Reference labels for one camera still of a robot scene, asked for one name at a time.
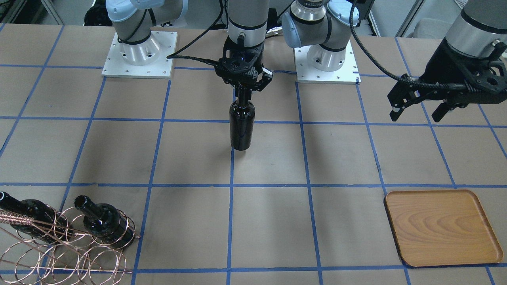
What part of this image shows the copper wire bottle basket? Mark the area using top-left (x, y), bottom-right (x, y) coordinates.
top-left (1, 208), bottom-right (133, 285)

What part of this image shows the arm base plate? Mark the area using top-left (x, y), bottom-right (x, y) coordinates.
top-left (294, 41), bottom-right (362, 84)
top-left (101, 31), bottom-right (179, 79)

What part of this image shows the dark glass wine bottle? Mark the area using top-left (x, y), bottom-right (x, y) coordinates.
top-left (229, 85), bottom-right (255, 151)

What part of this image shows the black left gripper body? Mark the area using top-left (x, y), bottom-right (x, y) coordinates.
top-left (420, 40), bottom-right (506, 104)

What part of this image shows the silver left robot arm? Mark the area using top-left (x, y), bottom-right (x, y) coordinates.
top-left (281, 0), bottom-right (506, 122)

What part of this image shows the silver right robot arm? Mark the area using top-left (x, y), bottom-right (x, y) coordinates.
top-left (102, 0), bottom-right (273, 91)

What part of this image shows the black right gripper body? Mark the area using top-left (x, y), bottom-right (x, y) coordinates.
top-left (214, 38), bottom-right (264, 86)

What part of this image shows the wooden tray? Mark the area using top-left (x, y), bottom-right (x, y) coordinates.
top-left (384, 189), bottom-right (504, 267)

